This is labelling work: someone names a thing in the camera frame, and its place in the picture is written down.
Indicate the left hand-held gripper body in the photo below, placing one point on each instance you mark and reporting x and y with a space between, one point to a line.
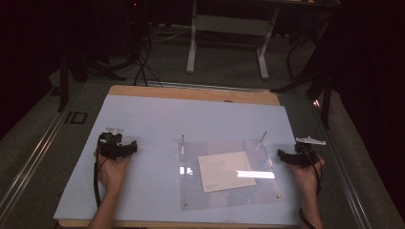
110 146

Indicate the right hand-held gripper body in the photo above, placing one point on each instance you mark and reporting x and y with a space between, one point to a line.
305 156

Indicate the thin metal rod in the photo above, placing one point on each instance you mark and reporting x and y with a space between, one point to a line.
182 143
261 141

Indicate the picture card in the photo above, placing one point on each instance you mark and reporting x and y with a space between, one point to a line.
224 171

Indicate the clear acrylic picture frame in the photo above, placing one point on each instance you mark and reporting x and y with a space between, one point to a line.
191 191

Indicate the person's left hand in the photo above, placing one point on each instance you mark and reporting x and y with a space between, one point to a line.
111 173

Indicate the person's right hand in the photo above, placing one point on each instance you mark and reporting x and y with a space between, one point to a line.
305 181

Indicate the white table mat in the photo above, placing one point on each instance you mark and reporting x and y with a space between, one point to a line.
143 127

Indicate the black tripod stand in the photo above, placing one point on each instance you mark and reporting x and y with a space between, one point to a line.
318 79

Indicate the metal floor rail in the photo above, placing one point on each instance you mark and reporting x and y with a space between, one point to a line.
30 162
207 86
345 178

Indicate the white metal desk frame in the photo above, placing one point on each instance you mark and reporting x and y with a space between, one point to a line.
230 24

